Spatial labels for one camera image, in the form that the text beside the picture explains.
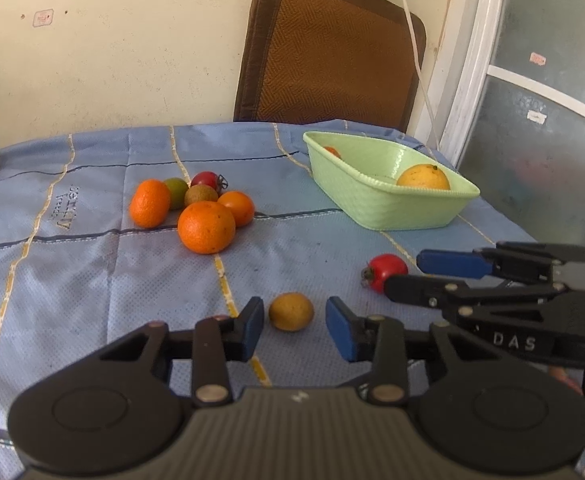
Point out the large yellow grapefruit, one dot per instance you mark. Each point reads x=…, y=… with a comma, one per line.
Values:
x=422, y=178

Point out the small orange mandarin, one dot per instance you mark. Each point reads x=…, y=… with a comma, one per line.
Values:
x=150, y=203
x=331, y=152
x=240, y=208

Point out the white framed glass door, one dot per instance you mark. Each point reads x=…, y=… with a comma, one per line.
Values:
x=522, y=160

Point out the light green plastic basket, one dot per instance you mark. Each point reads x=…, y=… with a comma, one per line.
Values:
x=372, y=200

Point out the small red cherry tomato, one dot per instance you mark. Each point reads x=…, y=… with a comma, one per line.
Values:
x=205, y=179

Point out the small green fruit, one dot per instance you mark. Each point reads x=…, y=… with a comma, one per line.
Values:
x=177, y=191

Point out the pink door sticker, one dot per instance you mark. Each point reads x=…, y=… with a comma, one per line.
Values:
x=538, y=58

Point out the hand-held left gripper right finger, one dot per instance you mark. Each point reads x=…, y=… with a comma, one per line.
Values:
x=340, y=330

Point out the small yellow brown fruit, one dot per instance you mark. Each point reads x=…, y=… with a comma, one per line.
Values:
x=291, y=311

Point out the large orange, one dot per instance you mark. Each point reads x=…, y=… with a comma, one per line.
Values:
x=206, y=226

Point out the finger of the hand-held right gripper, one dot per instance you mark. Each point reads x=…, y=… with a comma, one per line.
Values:
x=447, y=263
x=417, y=290

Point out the blue striped tablecloth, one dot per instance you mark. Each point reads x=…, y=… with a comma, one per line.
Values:
x=97, y=270

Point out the red tomato with stem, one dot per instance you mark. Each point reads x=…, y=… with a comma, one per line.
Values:
x=385, y=267

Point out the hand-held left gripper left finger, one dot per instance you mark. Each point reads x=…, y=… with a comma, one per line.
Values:
x=252, y=327

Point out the pink wall sticker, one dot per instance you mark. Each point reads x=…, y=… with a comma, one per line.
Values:
x=43, y=18

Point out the brownish green round fruit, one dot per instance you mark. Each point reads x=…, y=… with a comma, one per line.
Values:
x=200, y=194

